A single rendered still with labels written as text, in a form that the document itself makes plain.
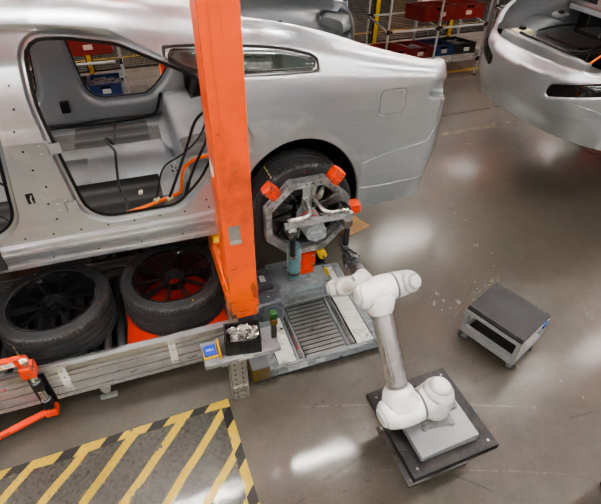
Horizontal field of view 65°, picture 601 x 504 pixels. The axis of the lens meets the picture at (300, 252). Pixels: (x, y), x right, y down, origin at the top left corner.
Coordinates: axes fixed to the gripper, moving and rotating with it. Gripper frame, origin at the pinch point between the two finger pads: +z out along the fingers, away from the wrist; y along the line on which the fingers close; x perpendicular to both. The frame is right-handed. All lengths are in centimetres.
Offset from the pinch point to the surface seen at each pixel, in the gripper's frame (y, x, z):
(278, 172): 10, 62, 20
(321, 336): -57, -31, -16
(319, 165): 29, 46, 18
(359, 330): -35, -44, -24
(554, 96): 184, -118, 74
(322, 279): -33.3, -24.4, 16.4
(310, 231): -1.3, 34.4, -5.5
